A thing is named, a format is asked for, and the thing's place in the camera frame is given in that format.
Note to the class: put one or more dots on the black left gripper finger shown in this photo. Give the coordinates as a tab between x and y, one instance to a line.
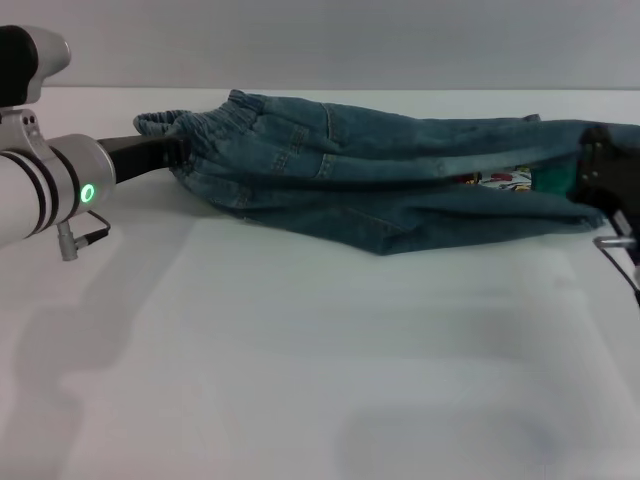
179	152

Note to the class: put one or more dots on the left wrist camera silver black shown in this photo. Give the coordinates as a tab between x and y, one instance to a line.
30	65

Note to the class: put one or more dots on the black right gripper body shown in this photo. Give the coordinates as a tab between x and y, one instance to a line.
625	190

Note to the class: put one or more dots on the blue denim shorts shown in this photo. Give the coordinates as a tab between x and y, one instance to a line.
350	165

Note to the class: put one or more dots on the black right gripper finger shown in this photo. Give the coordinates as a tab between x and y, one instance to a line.
597	160

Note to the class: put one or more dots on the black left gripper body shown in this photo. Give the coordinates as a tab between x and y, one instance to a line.
140	155

